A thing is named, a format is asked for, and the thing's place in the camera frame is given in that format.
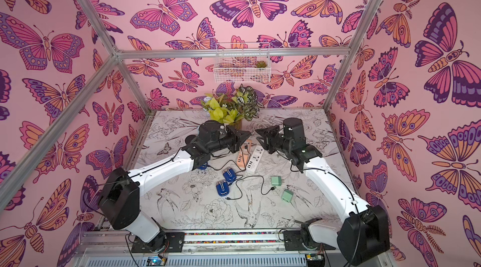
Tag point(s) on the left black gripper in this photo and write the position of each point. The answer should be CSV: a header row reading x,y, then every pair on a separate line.
x,y
235,138

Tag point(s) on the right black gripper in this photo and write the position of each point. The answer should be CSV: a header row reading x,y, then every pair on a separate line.
x,y
269,137

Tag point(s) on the green charger adapter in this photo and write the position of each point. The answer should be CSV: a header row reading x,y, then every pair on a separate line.
x,y
276,181
287,196

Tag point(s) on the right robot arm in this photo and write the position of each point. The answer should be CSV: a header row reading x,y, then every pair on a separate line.
x,y
364,233

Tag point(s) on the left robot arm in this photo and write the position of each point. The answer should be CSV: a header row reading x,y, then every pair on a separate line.
x,y
120,198

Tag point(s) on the white power strip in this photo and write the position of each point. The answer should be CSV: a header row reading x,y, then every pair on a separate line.
x,y
255,159

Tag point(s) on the pink power strip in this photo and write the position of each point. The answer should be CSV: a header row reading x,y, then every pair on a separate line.
x,y
243,158

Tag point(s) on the potted green plant glass vase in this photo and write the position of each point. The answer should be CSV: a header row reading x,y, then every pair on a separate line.
x,y
233,109

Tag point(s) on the white wire basket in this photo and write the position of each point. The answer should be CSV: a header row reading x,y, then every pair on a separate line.
x,y
242,62

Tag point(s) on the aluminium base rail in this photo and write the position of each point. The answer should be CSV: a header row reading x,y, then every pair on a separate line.
x,y
229,247

